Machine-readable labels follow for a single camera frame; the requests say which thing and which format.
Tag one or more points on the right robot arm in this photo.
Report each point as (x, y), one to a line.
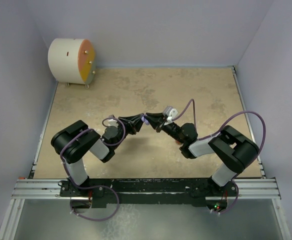
(234, 149)

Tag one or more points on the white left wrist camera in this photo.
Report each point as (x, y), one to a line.
(112, 122)

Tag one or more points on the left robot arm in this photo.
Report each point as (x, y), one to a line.
(74, 141)

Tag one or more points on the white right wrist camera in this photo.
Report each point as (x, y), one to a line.
(170, 113)

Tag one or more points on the round tricolour drawer cabinet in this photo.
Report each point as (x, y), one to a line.
(72, 61)

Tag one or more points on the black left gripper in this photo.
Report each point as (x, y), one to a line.
(132, 123)

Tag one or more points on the aluminium rail frame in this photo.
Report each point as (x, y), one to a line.
(144, 209)

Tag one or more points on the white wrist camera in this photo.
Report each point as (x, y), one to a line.
(112, 122)
(170, 113)

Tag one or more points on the purple earbud charging case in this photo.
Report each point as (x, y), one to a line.
(145, 120)

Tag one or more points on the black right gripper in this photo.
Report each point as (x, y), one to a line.
(156, 123)

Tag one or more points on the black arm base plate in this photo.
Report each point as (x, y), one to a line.
(197, 192)

